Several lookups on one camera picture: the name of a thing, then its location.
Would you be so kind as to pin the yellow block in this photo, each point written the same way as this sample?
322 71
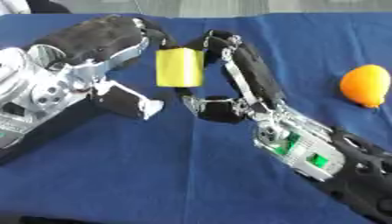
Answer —
179 67

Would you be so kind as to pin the person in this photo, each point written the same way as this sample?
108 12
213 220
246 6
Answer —
30 5

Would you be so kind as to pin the silver and black right robot arm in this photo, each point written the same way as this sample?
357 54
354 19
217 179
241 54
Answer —
326 157

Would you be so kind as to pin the orange toy fruit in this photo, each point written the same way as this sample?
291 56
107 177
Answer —
365 85

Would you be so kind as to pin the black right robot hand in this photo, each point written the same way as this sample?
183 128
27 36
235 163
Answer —
255 73

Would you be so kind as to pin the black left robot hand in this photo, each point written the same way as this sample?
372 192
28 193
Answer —
97 38

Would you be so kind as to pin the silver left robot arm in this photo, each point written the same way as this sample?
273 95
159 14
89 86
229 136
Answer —
35 96

